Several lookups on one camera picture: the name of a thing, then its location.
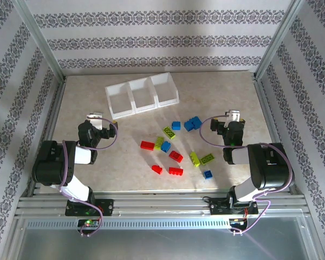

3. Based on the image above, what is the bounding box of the lime green lego brick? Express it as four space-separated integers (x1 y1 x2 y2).
154 136 165 152
199 153 215 165
162 126 177 140
189 151 202 167

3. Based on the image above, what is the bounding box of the slotted metal strip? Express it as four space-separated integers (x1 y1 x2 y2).
24 218 233 230

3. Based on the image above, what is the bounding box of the grey metal panel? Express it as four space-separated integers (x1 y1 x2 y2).
5 216 321 260

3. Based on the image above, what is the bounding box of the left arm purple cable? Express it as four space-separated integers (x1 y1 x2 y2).
58 116 119 238

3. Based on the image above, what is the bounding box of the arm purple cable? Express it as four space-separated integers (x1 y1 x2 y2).
58 116 119 238
199 113 295 235

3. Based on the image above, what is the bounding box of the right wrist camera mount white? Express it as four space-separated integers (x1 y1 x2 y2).
224 109 241 128

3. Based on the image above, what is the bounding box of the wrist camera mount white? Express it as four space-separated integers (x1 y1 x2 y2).
224 109 241 128
86 112 103 131

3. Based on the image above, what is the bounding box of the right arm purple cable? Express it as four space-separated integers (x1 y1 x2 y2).
199 113 295 235

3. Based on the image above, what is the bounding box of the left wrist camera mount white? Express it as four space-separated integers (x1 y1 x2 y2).
86 112 103 131

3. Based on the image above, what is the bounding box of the aluminium side rail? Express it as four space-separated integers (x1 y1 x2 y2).
29 78 67 196
253 78 297 194

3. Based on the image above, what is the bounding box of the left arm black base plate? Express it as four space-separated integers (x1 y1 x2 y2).
64 199 114 217

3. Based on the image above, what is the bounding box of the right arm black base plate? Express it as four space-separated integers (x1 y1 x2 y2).
210 200 259 216

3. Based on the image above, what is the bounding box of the aluminium mounting rail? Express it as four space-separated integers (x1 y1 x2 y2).
15 189 311 219

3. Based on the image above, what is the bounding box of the aluminium frame post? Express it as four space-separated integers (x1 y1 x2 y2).
12 0 67 82
253 0 308 81

